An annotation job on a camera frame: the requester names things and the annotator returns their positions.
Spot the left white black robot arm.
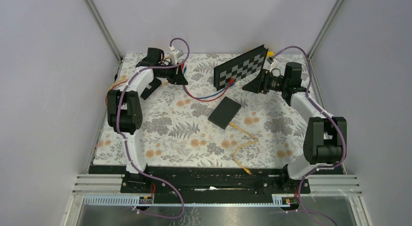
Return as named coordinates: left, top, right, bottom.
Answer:
left=107, top=47, right=188, bottom=174

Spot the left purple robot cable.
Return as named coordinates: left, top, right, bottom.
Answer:
left=115, top=37, right=190, bottom=219

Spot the black white checkerboard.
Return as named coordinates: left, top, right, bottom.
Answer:
left=213, top=45, right=268, bottom=90

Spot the yellow ethernet cable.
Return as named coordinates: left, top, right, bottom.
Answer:
left=229, top=122, right=259, bottom=175

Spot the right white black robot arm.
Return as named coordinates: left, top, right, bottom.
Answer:
left=242, top=62, right=347, bottom=193

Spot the red cable by adapter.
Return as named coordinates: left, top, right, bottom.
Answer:
left=104, top=81, right=128, bottom=106

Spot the blue ethernet cable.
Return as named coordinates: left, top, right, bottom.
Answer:
left=182, top=66, right=234, bottom=101

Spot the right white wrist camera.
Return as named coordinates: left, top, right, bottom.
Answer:
left=266, top=56, right=278, bottom=71

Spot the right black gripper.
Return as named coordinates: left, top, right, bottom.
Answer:
left=242, top=69, right=288, bottom=95

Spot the red ethernet cable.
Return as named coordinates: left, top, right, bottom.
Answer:
left=183, top=68, right=235, bottom=103

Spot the small black adapter box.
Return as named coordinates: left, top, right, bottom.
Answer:
left=140, top=78, right=162, bottom=100

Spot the black network switch box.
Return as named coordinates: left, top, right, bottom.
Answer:
left=208, top=97, right=241, bottom=130

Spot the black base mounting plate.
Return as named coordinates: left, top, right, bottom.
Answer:
left=88, top=165, right=344, bottom=205

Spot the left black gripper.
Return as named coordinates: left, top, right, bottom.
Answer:
left=156, top=61, right=188, bottom=85

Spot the yellow cable by adapter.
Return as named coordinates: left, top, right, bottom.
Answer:
left=109, top=77, right=129, bottom=90

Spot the floral patterned table mat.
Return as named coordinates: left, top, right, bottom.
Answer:
left=92, top=52, right=335, bottom=170

